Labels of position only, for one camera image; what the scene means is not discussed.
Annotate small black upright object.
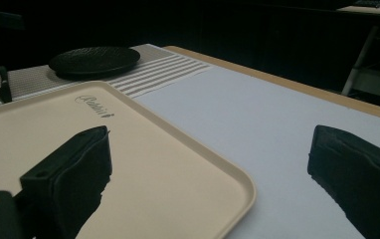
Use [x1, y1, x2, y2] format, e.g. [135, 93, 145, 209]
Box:
[0, 65, 13, 104]

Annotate metal stand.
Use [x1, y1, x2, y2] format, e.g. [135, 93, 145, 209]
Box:
[340, 25, 380, 101]

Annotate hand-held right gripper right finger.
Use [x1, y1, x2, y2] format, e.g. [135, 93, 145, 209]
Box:
[306, 124, 380, 239]

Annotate beige plastic tray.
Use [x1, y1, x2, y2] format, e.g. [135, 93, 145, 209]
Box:
[0, 80, 258, 239]

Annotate black round woven coaster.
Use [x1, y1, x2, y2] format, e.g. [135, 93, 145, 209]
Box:
[48, 46, 141, 77]

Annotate white table mat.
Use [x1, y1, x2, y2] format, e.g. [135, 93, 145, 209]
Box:
[133, 65, 380, 239]

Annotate striped woven placemat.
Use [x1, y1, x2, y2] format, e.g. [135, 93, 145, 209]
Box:
[0, 43, 213, 111]

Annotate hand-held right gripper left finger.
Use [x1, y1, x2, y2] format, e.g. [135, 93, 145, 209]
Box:
[19, 124, 113, 239]

